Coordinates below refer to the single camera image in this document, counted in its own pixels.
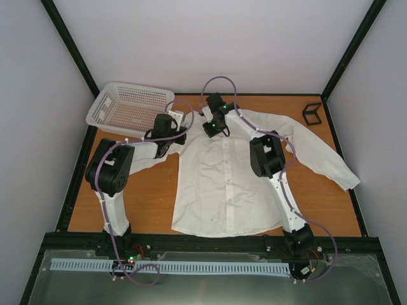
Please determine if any white button-up shirt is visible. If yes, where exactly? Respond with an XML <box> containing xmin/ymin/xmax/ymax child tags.
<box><xmin>169</xmin><ymin>110</ymin><xmax>360</xmax><ymax>238</ymax></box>

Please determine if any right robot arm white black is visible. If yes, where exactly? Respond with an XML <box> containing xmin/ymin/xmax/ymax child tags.
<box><xmin>202</xmin><ymin>93</ymin><xmax>314</xmax><ymax>257</ymax></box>

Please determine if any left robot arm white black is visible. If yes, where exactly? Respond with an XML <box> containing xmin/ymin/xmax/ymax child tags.
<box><xmin>85</xmin><ymin>111</ymin><xmax>188</xmax><ymax>256</ymax></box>

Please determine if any black open brooch box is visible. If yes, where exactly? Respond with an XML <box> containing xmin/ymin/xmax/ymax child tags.
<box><xmin>302</xmin><ymin>102</ymin><xmax>322</xmax><ymax>126</ymax></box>

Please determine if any white perforated plastic basket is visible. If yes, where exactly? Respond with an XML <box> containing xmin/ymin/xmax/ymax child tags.
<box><xmin>86</xmin><ymin>82</ymin><xmax>175</xmax><ymax>138</ymax></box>

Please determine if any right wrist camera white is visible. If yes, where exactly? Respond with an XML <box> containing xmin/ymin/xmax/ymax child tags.
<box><xmin>200</xmin><ymin>106</ymin><xmax>213</xmax><ymax>122</ymax></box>

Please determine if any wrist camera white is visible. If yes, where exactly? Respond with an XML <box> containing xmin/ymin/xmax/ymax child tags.
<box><xmin>200</xmin><ymin>106</ymin><xmax>213</xmax><ymax>122</ymax></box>
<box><xmin>167</xmin><ymin>111</ymin><xmax>185</xmax><ymax>126</ymax></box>

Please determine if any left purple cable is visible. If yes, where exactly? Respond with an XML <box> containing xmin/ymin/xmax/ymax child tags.
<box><xmin>95</xmin><ymin>99</ymin><xmax>195</xmax><ymax>264</ymax></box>

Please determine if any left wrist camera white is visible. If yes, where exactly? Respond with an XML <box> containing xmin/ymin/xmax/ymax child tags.
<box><xmin>167</xmin><ymin>111</ymin><xmax>185</xmax><ymax>126</ymax></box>

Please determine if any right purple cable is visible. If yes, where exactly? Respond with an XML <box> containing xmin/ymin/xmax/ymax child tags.
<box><xmin>199</xmin><ymin>76</ymin><xmax>338</xmax><ymax>271</ymax></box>

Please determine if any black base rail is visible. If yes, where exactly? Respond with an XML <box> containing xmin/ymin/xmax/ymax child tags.
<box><xmin>95</xmin><ymin>232</ymin><xmax>306</xmax><ymax>258</ymax></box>

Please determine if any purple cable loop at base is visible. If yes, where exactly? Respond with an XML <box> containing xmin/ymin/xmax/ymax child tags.
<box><xmin>111</xmin><ymin>254</ymin><xmax>161</xmax><ymax>287</ymax></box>

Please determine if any light blue slotted cable duct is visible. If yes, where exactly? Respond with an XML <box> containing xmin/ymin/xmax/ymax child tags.
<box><xmin>49</xmin><ymin>258</ymin><xmax>290</xmax><ymax>277</ymax></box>

